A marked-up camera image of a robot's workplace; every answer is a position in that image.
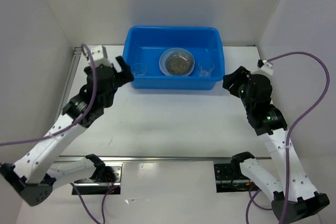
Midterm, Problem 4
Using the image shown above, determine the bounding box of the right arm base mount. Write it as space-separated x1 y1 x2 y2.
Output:
214 163 254 193

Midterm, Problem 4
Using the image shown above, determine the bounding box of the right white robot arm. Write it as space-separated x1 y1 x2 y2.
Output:
223 62 330 223

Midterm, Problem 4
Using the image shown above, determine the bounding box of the aluminium rail frame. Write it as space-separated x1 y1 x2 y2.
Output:
58 46 271 163

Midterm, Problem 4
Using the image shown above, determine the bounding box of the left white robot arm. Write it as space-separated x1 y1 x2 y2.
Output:
1 44 134 207

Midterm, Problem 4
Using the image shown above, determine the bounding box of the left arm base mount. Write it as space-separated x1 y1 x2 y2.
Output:
73 162 123 196

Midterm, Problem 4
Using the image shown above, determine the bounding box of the blue plastic bin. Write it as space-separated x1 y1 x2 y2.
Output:
122 26 225 90

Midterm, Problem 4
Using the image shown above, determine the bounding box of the clear plastic cup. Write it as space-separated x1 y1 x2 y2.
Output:
198 60 215 78
131 63 147 77

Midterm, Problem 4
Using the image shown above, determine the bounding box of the clear textured plate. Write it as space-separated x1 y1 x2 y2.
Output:
165 52 194 76

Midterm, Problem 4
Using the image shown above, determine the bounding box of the blue plastic plate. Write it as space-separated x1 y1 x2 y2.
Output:
159 48 195 76

